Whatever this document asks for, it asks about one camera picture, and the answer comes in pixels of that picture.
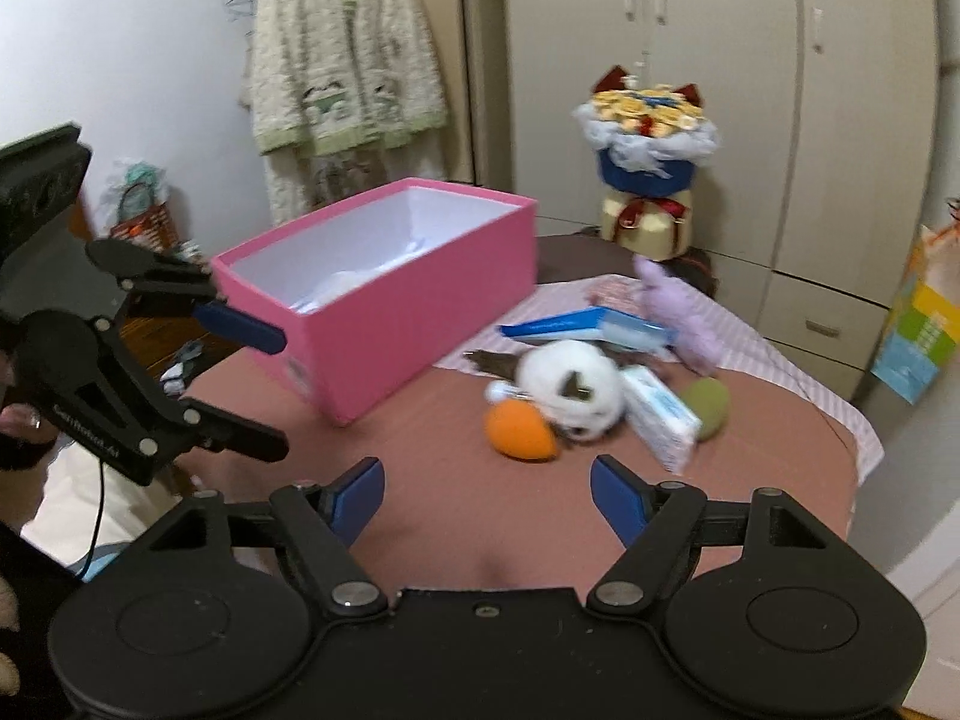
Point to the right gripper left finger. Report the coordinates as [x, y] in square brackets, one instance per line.
[318, 525]

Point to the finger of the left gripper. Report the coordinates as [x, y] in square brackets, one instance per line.
[160, 345]
[161, 285]

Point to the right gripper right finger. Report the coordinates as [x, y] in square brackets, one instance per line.
[657, 526]

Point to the white tissue pack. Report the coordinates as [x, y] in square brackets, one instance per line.
[664, 423]

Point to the orange plush ball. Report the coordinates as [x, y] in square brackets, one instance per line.
[515, 429]

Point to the purple plush toy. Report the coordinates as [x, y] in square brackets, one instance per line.
[668, 301]

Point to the person's left hand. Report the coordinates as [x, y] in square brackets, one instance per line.
[27, 437]

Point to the green plush ball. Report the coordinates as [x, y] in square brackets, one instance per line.
[710, 401]

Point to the white round plush toy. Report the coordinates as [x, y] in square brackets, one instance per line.
[576, 387]

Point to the striped white cloth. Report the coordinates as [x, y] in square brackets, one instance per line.
[743, 349]

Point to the blue flat package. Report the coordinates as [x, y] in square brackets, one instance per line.
[594, 325]

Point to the brown hair piece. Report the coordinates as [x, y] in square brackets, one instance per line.
[500, 365]

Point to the pink cardboard box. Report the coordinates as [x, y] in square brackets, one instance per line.
[373, 290]

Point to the pink knitted item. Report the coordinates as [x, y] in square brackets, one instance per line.
[617, 293]

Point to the cream knitted cardigan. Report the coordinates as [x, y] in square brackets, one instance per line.
[345, 95]

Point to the colourful paper gift bag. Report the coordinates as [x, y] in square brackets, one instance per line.
[921, 333]

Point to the flower bouquet blue wrap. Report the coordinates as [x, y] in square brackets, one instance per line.
[648, 141]

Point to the beige wardrobe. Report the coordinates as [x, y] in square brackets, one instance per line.
[825, 111]

